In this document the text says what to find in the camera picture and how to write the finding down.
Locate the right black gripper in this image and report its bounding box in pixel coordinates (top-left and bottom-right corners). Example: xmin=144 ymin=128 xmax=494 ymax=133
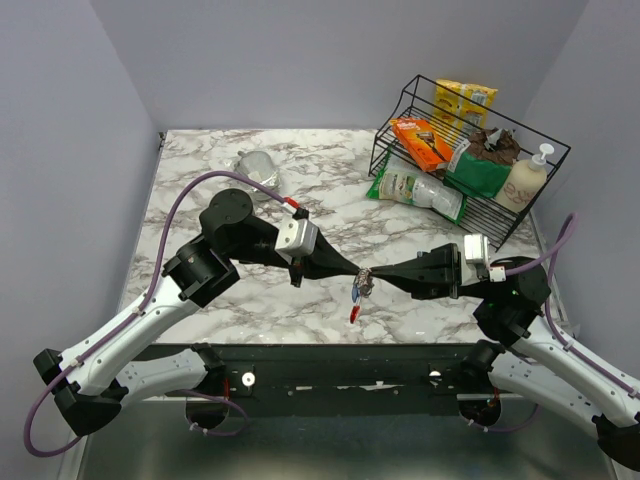
xmin=369 ymin=241 xmax=494 ymax=300

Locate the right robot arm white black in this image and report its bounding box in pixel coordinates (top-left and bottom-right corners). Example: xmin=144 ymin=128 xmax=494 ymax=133
xmin=370 ymin=234 xmax=639 ymax=470

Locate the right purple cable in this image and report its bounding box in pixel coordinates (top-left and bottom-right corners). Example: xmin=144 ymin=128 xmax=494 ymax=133
xmin=489 ymin=212 xmax=640 ymax=434

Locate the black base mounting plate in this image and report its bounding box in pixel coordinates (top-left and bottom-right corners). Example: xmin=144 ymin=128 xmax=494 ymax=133
xmin=102 ymin=342 xmax=551 ymax=419

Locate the silver foil pouch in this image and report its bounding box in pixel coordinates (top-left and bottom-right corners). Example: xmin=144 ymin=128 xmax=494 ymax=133
xmin=234 ymin=150 xmax=280 ymax=193

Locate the brown green chocolate bag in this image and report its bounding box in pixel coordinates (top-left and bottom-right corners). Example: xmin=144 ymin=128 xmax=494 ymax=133
xmin=443 ymin=128 xmax=521 ymax=199

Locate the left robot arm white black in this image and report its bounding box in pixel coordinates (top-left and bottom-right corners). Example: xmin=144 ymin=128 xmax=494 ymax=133
xmin=34 ymin=188 xmax=359 ymax=436

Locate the orange razor box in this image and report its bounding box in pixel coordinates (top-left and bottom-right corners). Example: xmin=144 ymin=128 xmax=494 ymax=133
xmin=389 ymin=117 xmax=453 ymax=172

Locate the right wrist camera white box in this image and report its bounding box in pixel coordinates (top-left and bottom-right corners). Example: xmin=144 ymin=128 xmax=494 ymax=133
xmin=461 ymin=233 xmax=490 ymax=283

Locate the red carabiner keyring with chain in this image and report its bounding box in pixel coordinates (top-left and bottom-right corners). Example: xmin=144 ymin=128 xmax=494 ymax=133
xmin=349 ymin=268 xmax=373 ymax=324

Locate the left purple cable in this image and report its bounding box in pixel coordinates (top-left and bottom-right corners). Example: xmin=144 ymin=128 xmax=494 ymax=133
xmin=23 ymin=170 xmax=301 ymax=459

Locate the yellow snack packet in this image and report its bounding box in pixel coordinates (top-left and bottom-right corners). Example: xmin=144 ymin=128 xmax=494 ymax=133
xmin=433 ymin=79 xmax=499 ymax=143

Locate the black wire rack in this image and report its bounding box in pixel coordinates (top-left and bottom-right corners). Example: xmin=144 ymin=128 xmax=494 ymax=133
xmin=368 ymin=74 xmax=571 ymax=248

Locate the cream lotion pump bottle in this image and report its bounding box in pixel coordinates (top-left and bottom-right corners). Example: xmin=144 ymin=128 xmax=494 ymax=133
xmin=495 ymin=143 xmax=554 ymax=213

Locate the purple cable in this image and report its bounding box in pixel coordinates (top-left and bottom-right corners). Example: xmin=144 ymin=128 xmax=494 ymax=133
xmin=23 ymin=170 xmax=301 ymax=459
xmin=489 ymin=212 xmax=640 ymax=434

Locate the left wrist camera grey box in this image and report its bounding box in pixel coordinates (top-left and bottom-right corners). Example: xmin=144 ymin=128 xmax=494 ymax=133
xmin=275 ymin=217 xmax=319 ymax=257

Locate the green white wipes pack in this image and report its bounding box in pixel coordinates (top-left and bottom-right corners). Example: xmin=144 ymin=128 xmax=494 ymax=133
xmin=366 ymin=157 xmax=466 ymax=223

